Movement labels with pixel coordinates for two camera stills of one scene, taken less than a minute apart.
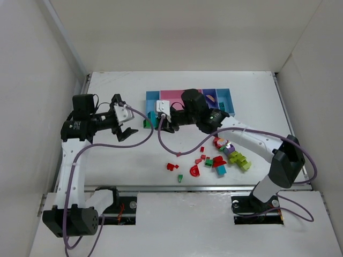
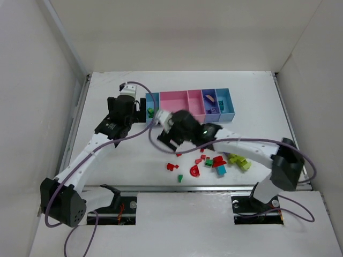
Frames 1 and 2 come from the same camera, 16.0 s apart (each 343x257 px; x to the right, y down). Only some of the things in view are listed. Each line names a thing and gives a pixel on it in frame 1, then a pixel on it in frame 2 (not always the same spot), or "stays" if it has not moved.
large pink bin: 173,96 stays
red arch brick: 194,171 stays
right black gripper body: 166,124 → 168,137
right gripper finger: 170,127 → 165,138
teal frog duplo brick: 221,105 stays
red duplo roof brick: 217,161 stays
